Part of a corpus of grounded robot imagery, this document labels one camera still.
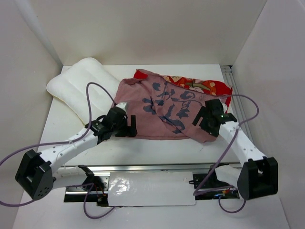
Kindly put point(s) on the white pillow with yellow edge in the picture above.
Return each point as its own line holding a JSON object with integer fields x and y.
{"x": 70, "y": 86}

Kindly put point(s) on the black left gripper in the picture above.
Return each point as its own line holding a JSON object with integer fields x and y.
{"x": 130, "y": 130}

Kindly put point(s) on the white glossy cover plate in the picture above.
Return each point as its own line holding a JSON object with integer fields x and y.
{"x": 148, "y": 189}

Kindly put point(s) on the red and pink patterned pillowcase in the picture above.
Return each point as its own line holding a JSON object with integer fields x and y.
{"x": 165, "y": 106}

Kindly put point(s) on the aluminium table edge rail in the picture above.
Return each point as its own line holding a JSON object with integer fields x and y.
{"x": 195, "y": 167}

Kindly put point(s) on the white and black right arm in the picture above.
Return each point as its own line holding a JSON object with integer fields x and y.
{"x": 258, "y": 176}

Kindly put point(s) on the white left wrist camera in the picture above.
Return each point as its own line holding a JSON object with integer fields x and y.
{"x": 123, "y": 106}

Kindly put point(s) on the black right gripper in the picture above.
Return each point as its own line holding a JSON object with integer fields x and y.
{"x": 201, "y": 113}

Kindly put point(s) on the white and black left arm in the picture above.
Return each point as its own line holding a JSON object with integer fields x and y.
{"x": 41, "y": 172}

